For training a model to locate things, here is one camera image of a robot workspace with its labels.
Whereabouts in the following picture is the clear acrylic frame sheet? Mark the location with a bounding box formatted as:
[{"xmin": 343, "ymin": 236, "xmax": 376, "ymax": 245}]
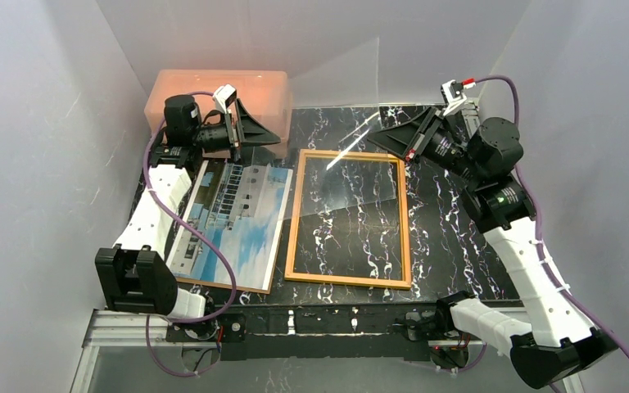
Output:
[{"xmin": 287, "ymin": 38, "xmax": 396, "ymax": 222}]

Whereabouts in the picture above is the yellow wooden picture frame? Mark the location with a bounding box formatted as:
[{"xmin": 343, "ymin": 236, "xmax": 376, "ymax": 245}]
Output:
[{"xmin": 284, "ymin": 149, "xmax": 412, "ymax": 290}]

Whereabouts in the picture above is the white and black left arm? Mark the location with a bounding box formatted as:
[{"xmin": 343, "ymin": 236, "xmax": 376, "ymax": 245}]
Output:
[{"xmin": 94, "ymin": 84, "xmax": 279, "ymax": 323}]

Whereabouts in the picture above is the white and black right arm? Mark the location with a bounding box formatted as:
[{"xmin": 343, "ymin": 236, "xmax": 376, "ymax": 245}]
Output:
[{"xmin": 369, "ymin": 107, "xmax": 618, "ymax": 389}]

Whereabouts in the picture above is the pink plastic storage box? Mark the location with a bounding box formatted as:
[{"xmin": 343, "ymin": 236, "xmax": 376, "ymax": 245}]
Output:
[{"xmin": 144, "ymin": 69, "xmax": 292, "ymax": 159}]

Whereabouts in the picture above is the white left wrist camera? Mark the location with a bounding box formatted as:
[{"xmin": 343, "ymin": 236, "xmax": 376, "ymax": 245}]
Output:
[{"xmin": 212, "ymin": 84, "xmax": 237, "ymax": 114}]

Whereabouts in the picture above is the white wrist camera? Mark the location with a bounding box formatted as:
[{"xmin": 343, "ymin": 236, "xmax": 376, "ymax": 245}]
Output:
[
  {"xmin": 441, "ymin": 79, "xmax": 476, "ymax": 116},
  {"xmin": 212, "ymin": 84, "xmax": 237, "ymax": 114}
]

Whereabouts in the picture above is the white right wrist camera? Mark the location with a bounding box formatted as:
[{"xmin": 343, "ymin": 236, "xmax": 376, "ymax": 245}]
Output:
[{"xmin": 441, "ymin": 79, "xmax": 476, "ymax": 116}]

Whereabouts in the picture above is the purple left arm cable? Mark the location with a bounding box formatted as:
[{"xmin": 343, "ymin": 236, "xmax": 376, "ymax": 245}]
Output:
[{"xmin": 145, "ymin": 91, "xmax": 238, "ymax": 378}]

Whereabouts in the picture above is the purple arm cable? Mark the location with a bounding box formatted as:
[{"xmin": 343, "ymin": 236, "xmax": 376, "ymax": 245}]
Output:
[
  {"xmin": 145, "ymin": 91, "xmax": 238, "ymax": 378},
  {"xmin": 455, "ymin": 75, "xmax": 629, "ymax": 393}
]

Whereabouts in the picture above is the brown frame backing board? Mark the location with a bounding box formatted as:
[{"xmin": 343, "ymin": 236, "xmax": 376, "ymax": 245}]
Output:
[{"xmin": 173, "ymin": 160, "xmax": 278, "ymax": 296}]

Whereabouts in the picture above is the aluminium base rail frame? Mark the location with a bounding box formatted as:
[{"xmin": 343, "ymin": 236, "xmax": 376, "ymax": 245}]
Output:
[{"xmin": 70, "ymin": 97, "xmax": 587, "ymax": 393}]

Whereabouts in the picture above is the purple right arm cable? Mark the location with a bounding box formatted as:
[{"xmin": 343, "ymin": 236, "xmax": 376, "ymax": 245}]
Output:
[{"xmin": 455, "ymin": 75, "xmax": 629, "ymax": 393}]

